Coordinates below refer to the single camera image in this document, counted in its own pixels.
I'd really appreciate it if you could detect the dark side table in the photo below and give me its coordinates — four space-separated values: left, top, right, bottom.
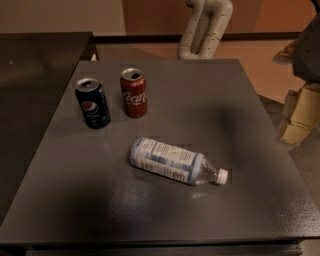
0 32 98 224

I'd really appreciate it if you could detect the dark blue pepsi can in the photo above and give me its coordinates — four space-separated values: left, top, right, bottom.
75 78 111 129

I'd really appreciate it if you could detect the clear plastic water bottle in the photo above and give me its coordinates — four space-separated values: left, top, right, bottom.
129 137 228 186

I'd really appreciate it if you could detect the red coca-cola can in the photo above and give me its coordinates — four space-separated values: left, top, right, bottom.
120 68 147 118

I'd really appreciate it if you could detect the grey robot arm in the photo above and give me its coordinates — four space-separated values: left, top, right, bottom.
178 0 320 147

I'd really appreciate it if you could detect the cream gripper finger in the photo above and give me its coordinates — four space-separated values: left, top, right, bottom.
273 40 297 63
277 83 320 145

